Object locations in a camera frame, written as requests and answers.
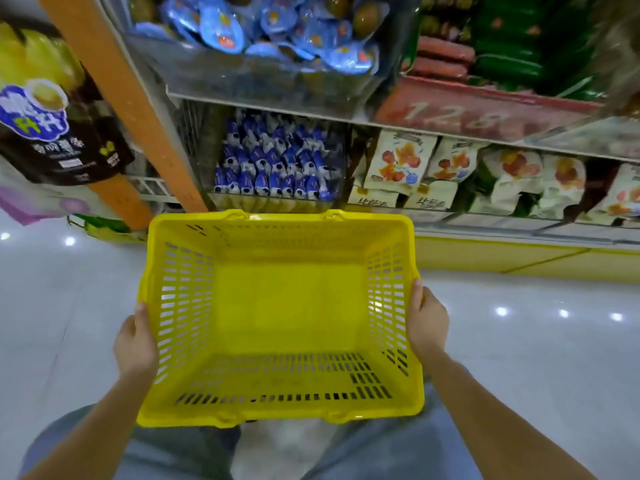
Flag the purple white snack bag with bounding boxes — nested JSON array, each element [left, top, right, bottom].
[[0, 155, 96, 226]]

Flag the person's left hand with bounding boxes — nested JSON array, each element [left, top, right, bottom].
[[113, 303, 159, 384]]

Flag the store shelf with yellow base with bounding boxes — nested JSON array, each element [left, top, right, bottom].
[[38, 0, 640, 286]]

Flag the orange shelf post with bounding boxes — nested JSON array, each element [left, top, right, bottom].
[[38, 0, 209, 214]]

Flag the red price sign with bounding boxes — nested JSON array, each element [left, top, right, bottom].
[[373, 75, 601, 144]]

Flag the person's right forearm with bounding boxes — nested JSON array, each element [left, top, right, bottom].
[[425, 349, 599, 480]]

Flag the person's left forearm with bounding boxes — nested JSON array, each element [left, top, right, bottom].
[[20, 369, 151, 480]]

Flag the row of fruit print bags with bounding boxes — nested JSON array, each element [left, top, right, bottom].
[[348, 129, 640, 228]]

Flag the pile of blue snack packets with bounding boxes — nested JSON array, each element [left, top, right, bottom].
[[213, 109, 346, 203]]

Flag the black potato stick bag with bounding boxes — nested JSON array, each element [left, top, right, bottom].
[[0, 19, 123, 186]]

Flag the yellow plastic shopping basket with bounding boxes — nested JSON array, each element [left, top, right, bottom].
[[137, 209, 426, 429]]

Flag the stack of dark green packets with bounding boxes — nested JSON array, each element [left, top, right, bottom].
[[470, 0, 601, 96]]

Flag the white wire rack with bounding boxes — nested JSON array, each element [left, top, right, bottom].
[[128, 175, 181, 206]]

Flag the pile of blue jelly cups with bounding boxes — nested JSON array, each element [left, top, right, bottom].
[[130, 0, 391, 76]]

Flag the person's right hand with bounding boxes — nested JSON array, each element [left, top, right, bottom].
[[405, 277, 451, 366]]

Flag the grey trousers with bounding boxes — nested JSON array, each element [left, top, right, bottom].
[[18, 379, 481, 480]]

